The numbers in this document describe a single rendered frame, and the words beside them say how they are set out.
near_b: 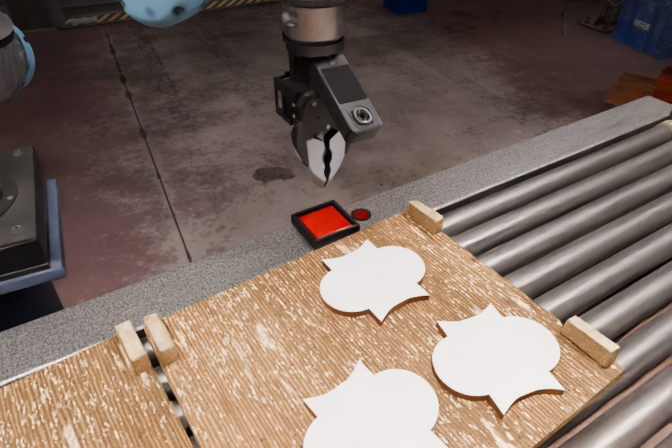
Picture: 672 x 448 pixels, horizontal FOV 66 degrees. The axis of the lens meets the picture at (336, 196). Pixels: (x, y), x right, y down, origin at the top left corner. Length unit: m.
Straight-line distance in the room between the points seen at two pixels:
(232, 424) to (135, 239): 1.82
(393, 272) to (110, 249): 1.77
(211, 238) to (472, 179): 1.51
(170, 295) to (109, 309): 0.07
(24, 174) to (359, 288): 0.60
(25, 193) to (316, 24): 0.56
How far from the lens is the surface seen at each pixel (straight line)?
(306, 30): 0.62
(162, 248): 2.25
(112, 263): 2.25
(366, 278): 0.66
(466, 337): 0.62
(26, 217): 0.90
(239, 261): 0.74
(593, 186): 0.97
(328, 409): 0.55
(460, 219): 0.83
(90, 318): 0.73
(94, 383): 0.63
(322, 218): 0.78
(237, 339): 0.62
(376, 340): 0.61
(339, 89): 0.62
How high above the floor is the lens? 1.41
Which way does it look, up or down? 35 degrees down
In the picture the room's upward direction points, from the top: straight up
